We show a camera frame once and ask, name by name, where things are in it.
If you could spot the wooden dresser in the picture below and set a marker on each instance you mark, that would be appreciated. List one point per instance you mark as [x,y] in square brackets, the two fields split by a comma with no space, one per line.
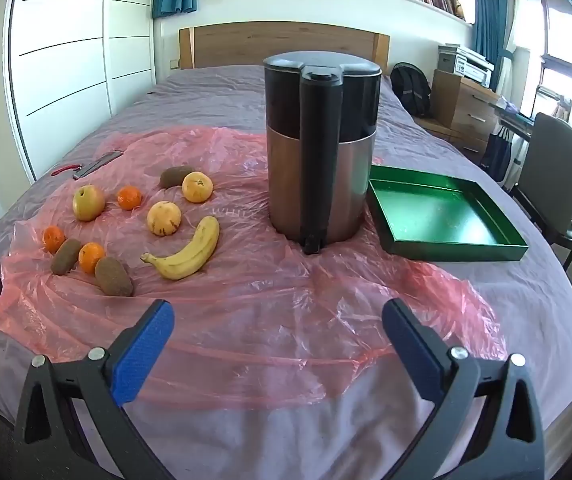
[466,105]

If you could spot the wooden headboard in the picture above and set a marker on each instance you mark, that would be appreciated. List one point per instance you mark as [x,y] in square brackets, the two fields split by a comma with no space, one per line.
[236,42]

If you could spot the green tray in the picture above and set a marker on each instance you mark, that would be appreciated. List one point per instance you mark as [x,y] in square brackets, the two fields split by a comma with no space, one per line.
[436,215]

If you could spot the striped yellow pepino melon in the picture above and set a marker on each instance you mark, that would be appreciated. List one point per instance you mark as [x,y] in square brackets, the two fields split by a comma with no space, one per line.
[163,217]

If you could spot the red plastic sheet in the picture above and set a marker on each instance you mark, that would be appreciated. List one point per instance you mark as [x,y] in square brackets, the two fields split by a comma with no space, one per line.
[276,300]

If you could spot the large yellow orange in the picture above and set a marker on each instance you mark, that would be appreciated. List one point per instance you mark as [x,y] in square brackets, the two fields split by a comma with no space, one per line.
[197,187]

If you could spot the steel and black kettle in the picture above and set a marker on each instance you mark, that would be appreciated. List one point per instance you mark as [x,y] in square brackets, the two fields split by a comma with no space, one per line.
[316,185]

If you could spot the white wardrobe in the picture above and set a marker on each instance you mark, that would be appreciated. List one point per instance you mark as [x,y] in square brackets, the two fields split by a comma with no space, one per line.
[76,60]

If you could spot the wooden nightstand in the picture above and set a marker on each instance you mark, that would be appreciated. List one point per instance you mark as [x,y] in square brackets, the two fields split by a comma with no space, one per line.
[446,132]

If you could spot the yellow green apple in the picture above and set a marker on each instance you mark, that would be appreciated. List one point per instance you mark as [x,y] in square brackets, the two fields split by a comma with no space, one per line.
[88,202]

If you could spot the glass top desk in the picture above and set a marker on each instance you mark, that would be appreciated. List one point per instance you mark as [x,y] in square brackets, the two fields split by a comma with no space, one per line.
[516,117]

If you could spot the dark blue bag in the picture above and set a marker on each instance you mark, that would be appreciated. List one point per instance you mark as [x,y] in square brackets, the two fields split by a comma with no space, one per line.
[496,155]

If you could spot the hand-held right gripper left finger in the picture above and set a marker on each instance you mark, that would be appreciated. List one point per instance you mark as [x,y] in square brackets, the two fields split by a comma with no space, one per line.
[143,355]

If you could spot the grey chair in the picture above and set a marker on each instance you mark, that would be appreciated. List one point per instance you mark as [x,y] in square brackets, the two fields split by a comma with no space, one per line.
[553,170]

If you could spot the purple bed sheet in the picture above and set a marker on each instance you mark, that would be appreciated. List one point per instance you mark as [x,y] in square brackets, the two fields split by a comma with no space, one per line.
[206,95]

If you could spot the white printer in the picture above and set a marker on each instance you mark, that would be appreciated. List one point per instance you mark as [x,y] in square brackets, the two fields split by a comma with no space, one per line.
[473,67]

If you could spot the dark flat tool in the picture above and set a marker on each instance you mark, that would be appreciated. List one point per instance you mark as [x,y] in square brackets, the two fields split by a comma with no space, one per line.
[97,164]

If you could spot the large brown kiwi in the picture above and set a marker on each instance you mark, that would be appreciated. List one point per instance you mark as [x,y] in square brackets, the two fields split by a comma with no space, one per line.
[113,276]

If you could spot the yellow banana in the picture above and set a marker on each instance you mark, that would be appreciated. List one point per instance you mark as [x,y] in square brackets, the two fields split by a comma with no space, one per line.
[191,257]

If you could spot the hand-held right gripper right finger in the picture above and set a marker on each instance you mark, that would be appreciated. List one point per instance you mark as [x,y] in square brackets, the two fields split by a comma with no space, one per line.
[411,355]

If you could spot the black backpack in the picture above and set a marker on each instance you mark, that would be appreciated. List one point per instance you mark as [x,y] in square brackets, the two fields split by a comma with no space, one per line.
[411,90]

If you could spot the small tangerine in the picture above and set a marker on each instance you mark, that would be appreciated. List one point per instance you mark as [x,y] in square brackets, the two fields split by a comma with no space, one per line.
[129,198]
[53,239]
[91,257]

